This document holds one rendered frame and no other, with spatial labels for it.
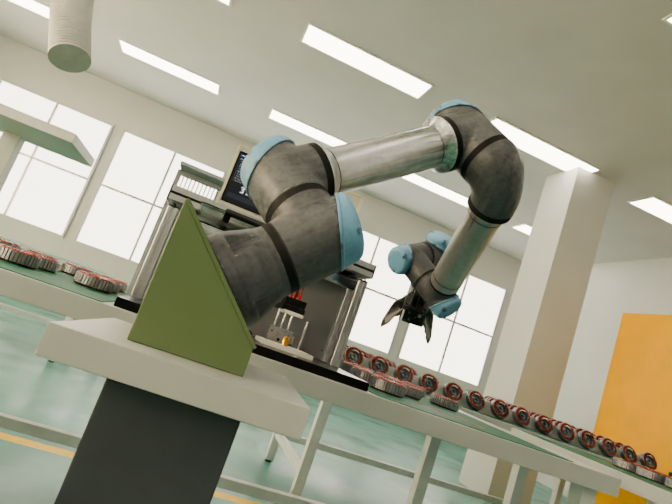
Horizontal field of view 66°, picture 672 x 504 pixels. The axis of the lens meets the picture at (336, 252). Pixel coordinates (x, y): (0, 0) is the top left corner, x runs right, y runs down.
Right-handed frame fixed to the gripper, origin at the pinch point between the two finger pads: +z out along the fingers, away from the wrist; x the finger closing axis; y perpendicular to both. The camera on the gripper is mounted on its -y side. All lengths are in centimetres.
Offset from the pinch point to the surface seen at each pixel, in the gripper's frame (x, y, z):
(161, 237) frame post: -76, 14, -12
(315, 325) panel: -28.4, -8.5, 14.5
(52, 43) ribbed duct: -167, -52, -39
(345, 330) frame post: -17.4, 1.5, 5.2
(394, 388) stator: 2.0, 14.4, 9.4
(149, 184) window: -386, -500, 234
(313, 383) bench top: -18.4, 40.5, -4.7
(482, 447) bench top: 27.0, 28.1, 6.2
